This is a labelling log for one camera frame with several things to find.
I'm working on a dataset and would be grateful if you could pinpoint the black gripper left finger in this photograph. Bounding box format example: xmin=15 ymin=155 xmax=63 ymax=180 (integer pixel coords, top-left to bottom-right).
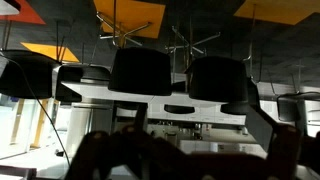
xmin=64 ymin=103 xmax=188 ymax=180

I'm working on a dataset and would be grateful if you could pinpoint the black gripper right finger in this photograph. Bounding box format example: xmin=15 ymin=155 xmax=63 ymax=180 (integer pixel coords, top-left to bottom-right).
xmin=254 ymin=105 xmax=303 ymax=180

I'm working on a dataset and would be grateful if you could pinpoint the black chair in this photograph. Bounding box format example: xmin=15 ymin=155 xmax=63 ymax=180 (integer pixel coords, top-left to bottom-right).
xmin=219 ymin=78 xmax=262 ymax=116
xmin=184 ymin=55 xmax=250 ymax=103
xmin=275 ymin=92 xmax=320 ymax=123
xmin=54 ymin=64 xmax=112 ymax=103
xmin=0 ymin=49 xmax=62 ymax=100
xmin=108 ymin=46 xmax=173 ymax=97
xmin=163 ymin=104 xmax=196 ymax=115

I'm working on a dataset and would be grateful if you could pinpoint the long white table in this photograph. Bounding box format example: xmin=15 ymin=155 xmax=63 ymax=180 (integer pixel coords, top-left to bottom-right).
xmin=61 ymin=80 xmax=249 ymax=113

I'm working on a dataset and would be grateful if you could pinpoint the white kitchen counter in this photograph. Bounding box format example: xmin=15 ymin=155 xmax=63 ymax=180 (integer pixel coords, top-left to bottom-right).
xmin=114 ymin=101 xmax=248 ymax=127

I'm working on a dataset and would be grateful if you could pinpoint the thin black cable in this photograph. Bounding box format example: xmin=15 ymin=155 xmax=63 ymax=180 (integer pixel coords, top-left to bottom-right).
xmin=0 ymin=53 xmax=72 ymax=168

